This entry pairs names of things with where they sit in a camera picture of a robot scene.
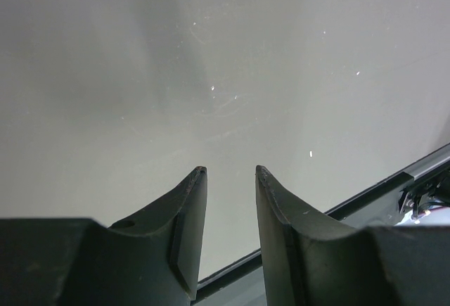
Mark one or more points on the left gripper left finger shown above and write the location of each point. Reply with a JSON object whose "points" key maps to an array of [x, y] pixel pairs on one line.
{"points": [[151, 257]]}

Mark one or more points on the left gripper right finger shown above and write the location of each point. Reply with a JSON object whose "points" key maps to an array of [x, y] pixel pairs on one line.
{"points": [[309, 258]]}

